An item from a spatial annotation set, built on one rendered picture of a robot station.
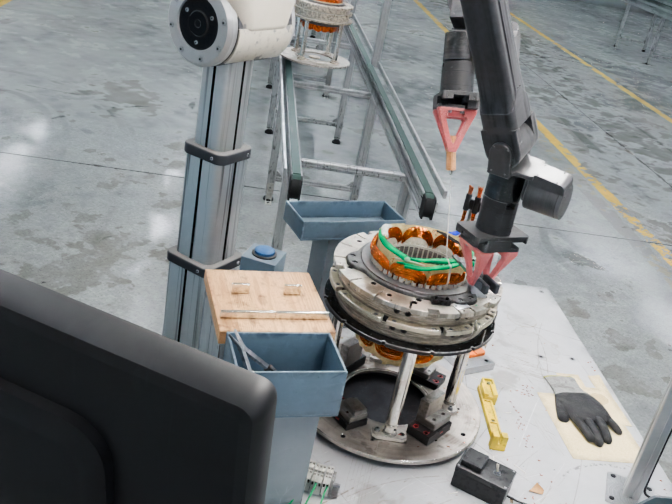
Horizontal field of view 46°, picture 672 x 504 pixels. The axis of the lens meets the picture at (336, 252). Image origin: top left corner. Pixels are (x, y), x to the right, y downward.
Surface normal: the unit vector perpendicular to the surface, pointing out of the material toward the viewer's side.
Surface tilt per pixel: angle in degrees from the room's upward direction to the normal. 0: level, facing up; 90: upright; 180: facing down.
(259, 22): 90
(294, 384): 90
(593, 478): 0
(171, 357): 7
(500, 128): 109
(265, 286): 0
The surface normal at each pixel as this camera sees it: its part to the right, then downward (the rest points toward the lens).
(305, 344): 0.25, 0.47
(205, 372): 0.13, -0.84
